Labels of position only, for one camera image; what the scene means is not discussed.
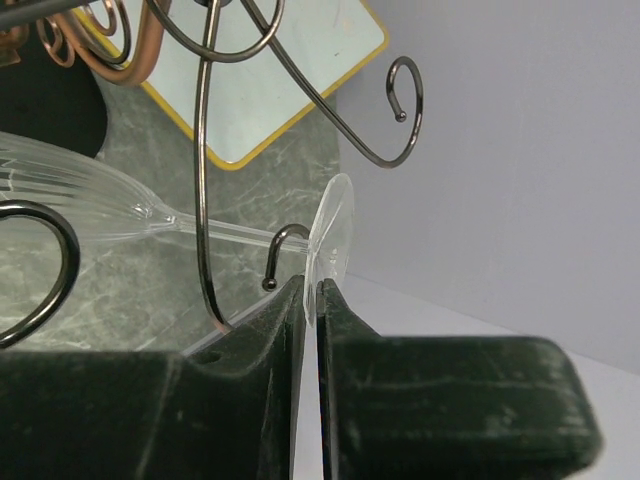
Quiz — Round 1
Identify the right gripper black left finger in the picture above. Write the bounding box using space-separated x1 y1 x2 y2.
1 276 305 479

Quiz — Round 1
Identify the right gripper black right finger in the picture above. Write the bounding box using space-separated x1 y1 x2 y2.
316 280 603 479

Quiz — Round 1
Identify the clear plastic wine glass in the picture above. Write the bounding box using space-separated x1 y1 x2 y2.
1 133 354 330

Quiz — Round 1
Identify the yellow framed whiteboard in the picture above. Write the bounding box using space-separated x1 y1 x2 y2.
142 1 389 171

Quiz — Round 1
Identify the copper wire wine glass rack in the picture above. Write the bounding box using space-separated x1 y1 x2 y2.
1 1 424 347

